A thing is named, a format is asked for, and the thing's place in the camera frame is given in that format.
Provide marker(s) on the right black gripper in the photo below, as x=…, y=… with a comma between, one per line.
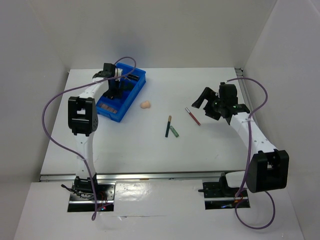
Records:
x=210, y=95

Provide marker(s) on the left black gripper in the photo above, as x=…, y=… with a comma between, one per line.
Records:
x=117, y=94

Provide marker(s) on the eyeshadow palette clear case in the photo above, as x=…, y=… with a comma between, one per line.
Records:
x=108, y=108

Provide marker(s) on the blue plastic organizer bin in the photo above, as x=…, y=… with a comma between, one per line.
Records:
x=123, y=104

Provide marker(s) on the black gold lipstick tube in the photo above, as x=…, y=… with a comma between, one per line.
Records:
x=133, y=77

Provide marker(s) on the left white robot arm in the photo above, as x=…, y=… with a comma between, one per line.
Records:
x=83, y=122

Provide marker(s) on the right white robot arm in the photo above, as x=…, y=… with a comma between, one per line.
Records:
x=266, y=166

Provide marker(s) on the beige makeup sponge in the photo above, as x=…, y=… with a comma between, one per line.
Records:
x=145, y=105

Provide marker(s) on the red lip gloss tube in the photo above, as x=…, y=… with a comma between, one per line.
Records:
x=192, y=116

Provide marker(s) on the dark green gold mascara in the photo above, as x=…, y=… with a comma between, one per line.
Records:
x=168, y=126

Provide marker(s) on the green transparent lip balm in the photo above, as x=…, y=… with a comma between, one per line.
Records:
x=174, y=131

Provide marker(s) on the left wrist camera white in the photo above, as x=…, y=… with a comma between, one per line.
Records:
x=118, y=72

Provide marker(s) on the front aluminium rail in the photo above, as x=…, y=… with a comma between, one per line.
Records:
x=147, y=176

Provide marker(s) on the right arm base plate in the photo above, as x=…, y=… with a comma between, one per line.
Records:
x=218, y=196

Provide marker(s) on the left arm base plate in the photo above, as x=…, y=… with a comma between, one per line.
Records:
x=84, y=202

